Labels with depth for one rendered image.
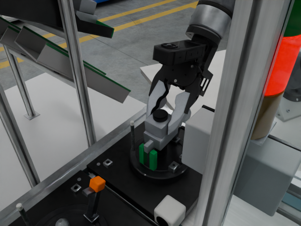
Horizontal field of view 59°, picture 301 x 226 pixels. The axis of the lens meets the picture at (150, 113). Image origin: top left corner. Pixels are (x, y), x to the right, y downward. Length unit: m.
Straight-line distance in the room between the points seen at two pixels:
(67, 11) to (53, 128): 0.47
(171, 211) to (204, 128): 0.26
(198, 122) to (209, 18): 0.28
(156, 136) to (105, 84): 0.23
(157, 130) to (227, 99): 0.31
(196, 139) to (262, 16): 0.17
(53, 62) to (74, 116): 0.38
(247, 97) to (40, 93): 0.96
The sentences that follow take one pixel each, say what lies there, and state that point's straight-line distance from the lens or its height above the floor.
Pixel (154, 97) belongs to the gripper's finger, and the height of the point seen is 1.12.
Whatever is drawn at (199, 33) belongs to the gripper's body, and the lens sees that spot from 0.53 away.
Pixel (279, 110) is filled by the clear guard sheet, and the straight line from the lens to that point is 0.22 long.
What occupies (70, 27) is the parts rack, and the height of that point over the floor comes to 1.25.
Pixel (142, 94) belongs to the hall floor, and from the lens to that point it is 2.56.
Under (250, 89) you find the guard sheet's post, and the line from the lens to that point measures 0.21.
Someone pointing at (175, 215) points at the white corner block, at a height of 0.99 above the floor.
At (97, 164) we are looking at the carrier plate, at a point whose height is 0.97.
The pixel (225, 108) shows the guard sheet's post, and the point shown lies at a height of 1.30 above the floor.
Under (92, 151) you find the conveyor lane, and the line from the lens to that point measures 0.67.
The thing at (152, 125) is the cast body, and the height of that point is 1.09.
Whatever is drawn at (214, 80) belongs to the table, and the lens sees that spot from 1.14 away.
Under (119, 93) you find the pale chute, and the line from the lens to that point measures 0.74.
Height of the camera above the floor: 1.43
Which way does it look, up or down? 38 degrees down
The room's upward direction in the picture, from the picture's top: straight up
